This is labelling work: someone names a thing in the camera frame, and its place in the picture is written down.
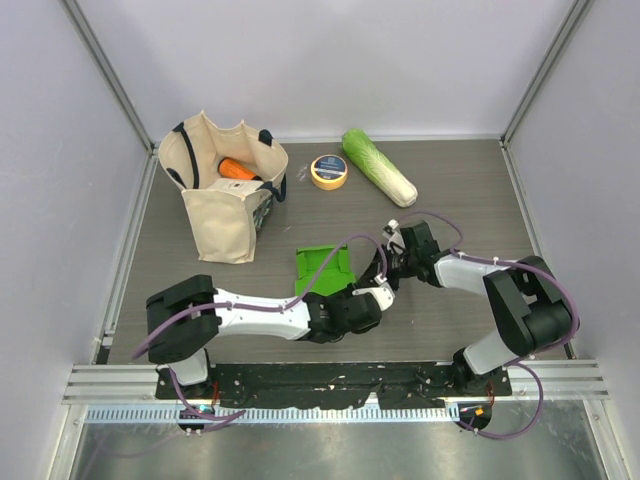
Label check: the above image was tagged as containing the green paper box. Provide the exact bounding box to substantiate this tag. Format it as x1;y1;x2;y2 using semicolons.
293;243;358;301

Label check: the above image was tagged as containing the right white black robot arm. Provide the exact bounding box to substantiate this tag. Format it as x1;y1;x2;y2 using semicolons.
355;220;576;395

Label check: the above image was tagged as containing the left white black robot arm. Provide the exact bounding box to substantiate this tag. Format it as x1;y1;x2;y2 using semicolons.
133;275;394;399

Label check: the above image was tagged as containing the yellow masking tape roll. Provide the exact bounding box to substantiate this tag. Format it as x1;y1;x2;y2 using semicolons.
310;155;348;191

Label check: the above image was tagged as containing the napa cabbage toy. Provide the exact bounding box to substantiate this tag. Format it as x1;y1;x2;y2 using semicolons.
342;129;418;208

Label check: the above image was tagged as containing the beige canvas tote bag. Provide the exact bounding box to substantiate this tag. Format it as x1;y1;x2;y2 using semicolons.
158;112;289;264

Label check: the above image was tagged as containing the orange bottle in bag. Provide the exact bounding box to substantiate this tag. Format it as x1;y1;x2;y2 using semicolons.
217;157;262;181

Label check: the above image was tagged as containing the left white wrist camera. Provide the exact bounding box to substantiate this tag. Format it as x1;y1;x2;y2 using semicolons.
352;273;395;312

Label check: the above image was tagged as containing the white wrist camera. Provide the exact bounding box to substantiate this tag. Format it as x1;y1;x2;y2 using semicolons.
352;273;395;312
383;219;406;255

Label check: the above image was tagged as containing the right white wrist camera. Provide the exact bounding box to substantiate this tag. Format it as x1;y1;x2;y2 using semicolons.
383;219;406;255

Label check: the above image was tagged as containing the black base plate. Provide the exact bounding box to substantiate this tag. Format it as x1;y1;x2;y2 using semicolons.
181;362;512;410

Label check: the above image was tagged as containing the aluminium frame rail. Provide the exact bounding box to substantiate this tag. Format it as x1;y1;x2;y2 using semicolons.
62;365;158;405

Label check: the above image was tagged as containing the white slotted cable duct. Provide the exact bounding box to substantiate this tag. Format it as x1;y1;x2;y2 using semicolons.
84;403;459;425

